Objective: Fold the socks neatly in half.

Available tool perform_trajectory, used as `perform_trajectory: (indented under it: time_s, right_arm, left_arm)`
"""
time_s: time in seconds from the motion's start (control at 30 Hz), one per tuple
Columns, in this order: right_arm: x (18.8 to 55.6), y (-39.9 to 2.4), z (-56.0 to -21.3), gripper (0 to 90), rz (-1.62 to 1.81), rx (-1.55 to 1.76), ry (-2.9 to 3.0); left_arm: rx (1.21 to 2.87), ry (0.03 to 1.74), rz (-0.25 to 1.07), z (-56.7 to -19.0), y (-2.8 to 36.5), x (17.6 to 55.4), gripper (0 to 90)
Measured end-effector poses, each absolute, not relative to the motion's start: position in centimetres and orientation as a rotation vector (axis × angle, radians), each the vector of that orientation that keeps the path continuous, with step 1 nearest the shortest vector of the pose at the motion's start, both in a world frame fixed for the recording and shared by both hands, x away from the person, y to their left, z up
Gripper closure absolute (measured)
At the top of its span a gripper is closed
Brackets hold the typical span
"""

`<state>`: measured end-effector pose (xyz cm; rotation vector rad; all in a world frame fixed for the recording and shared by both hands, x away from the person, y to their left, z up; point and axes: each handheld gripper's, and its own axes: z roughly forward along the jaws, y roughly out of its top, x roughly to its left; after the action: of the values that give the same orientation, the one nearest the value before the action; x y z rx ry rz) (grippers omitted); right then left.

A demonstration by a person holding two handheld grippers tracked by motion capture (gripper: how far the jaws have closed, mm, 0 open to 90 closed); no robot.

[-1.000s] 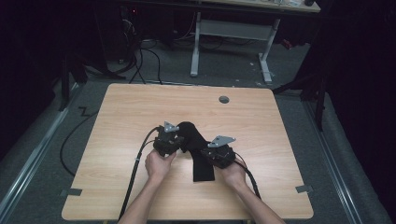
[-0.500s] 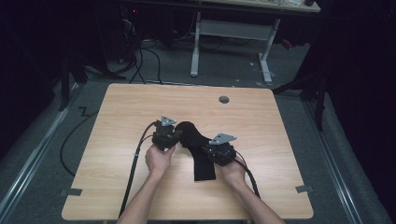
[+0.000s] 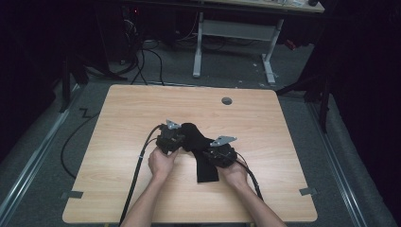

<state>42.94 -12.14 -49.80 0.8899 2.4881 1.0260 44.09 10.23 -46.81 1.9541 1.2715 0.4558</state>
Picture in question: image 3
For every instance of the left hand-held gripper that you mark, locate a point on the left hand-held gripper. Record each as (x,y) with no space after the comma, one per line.
(168,140)

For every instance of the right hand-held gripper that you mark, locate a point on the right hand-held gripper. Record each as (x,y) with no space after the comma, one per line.
(222,156)

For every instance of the black sock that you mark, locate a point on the black sock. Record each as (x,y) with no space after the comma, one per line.
(206,171)

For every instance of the person's right hand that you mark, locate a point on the person's right hand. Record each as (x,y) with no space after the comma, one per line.
(235,176)

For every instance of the person's left hand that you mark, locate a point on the person's left hand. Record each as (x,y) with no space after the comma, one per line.
(160,165)

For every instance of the grey round table grommet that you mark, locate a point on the grey round table grommet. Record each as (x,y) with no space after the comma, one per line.
(226,101)

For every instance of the grey tape piece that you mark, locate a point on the grey tape piece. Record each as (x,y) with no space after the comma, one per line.
(73,195)
(308,191)

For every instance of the black metal stand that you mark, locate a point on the black metal stand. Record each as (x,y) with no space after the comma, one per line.
(65,88)
(324,104)

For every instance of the dark computer tower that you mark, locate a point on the dark computer tower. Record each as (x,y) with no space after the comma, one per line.
(118,31)

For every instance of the white-legged desk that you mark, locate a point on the white-legged desk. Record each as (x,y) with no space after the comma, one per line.
(239,30)

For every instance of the small red object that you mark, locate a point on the small red object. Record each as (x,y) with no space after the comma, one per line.
(290,44)

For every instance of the dark curtain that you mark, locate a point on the dark curtain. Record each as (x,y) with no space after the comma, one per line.
(369,94)
(25,63)

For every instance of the white papers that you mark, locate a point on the white papers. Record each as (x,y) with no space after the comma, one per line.
(290,2)

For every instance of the metal floor rail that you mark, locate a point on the metal floor rail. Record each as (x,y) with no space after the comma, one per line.
(340,176)
(31,164)

